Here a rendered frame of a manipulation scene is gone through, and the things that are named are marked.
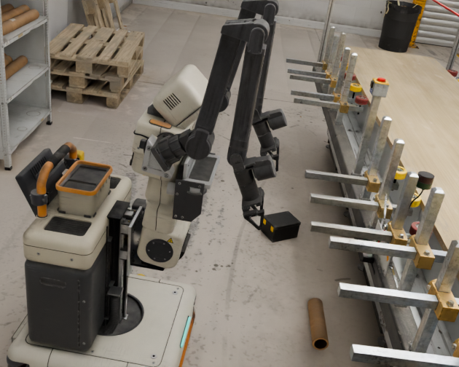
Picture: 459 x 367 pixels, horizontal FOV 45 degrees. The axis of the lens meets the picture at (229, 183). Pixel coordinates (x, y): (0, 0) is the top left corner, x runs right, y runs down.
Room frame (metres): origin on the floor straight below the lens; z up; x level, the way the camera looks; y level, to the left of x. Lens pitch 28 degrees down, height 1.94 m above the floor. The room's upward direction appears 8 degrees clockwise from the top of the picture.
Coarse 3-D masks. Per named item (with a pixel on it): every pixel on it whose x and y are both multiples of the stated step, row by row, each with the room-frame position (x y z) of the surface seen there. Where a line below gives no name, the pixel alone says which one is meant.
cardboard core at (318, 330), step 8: (312, 304) 2.30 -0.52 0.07; (320, 304) 2.30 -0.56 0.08; (312, 312) 2.24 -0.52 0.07; (320, 312) 2.23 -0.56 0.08; (312, 320) 2.18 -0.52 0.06; (320, 320) 2.17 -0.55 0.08; (312, 328) 2.13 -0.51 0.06; (320, 328) 2.11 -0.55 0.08; (312, 336) 2.08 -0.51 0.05; (320, 336) 2.05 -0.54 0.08; (320, 344) 2.07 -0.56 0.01; (328, 344) 2.05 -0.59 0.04
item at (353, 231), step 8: (312, 224) 1.79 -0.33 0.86; (320, 224) 1.80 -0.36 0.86; (328, 224) 1.81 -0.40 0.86; (336, 224) 1.82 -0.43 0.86; (320, 232) 1.79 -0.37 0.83; (328, 232) 1.79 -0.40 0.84; (336, 232) 1.79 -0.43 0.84; (344, 232) 1.79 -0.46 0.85; (352, 232) 1.79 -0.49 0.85; (360, 232) 1.79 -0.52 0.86; (368, 232) 1.79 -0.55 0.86; (376, 232) 1.80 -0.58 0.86; (384, 232) 1.81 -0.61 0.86; (384, 240) 1.80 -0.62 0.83
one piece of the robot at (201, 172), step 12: (216, 156) 1.89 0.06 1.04; (192, 168) 1.76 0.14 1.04; (204, 168) 1.78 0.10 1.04; (216, 168) 1.82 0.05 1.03; (180, 180) 1.65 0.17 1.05; (192, 180) 1.67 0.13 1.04; (204, 180) 1.69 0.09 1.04; (168, 192) 1.66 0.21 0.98; (180, 192) 1.65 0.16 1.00; (192, 192) 1.65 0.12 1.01; (204, 192) 1.66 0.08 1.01; (180, 204) 1.65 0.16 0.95; (192, 204) 1.65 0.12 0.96; (180, 216) 1.65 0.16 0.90; (192, 216) 1.65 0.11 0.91
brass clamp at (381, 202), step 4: (376, 196) 2.12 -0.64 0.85; (376, 200) 2.10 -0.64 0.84; (380, 200) 2.07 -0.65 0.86; (384, 200) 2.08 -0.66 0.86; (388, 200) 2.08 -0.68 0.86; (380, 204) 2.04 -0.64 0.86; (384, 204) 2.05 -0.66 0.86; (388, 204) 2.05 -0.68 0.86; (380, 208) 2.02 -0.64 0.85; (388, 208) 2.01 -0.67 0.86; (392, 208) 2.02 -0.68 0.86; (380, 212) 2.01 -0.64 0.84; (388, 212) 2.01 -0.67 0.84; (380, 216) 2.01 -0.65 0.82; (388, 216) 2.01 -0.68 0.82
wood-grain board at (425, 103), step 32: (384, 64) 4.25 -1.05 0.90; (416, 64) 4.40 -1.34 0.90; (416, 96) 3.52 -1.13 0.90; (448, 96) 3.63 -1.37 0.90; (416, 128) 2.91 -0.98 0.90; (448, 128) 2.99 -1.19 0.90; (416, 160) 2.46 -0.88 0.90; (448, 160) 2.52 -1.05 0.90; (416, 192) 2.13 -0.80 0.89; (448, 192) 2.16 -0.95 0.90; (448, 224) 1.87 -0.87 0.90
